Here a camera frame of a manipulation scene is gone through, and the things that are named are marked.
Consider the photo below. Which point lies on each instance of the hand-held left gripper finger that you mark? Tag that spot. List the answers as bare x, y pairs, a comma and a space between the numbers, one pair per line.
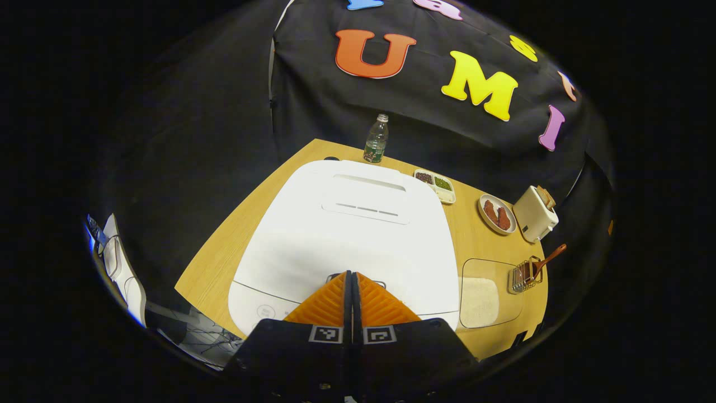
348, 313
356, 313

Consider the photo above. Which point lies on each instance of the white rice cooker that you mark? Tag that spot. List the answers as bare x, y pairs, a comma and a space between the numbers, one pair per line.
347, 246

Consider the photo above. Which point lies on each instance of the brown wooden spoon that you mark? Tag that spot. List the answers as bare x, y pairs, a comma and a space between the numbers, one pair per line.
548, 260

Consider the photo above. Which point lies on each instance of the clear plastic container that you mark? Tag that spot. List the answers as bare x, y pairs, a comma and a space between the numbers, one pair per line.
498, 268

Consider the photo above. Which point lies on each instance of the white divided grain tray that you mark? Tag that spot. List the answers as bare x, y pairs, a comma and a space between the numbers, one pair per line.
436, 186

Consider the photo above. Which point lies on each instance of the white round plate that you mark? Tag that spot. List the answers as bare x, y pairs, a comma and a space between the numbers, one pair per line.
488, 224

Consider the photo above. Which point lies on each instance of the brown meat piece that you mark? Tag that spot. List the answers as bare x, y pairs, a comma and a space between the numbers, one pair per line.
504, 219
491, 211

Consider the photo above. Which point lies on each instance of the clear plastic water bottle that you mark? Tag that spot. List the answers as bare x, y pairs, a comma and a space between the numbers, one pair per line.
376, 143

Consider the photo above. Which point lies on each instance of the white toaster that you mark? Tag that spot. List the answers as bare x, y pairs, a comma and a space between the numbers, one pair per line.
532, 221

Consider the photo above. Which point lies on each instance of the black backdrop cloth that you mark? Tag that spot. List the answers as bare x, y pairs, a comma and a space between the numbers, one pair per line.
313, 106

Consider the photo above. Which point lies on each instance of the toast bread slice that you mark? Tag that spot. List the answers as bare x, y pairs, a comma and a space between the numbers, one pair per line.
545, 197

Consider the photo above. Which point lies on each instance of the white side table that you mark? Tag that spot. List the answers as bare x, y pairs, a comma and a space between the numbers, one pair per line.
120, 268

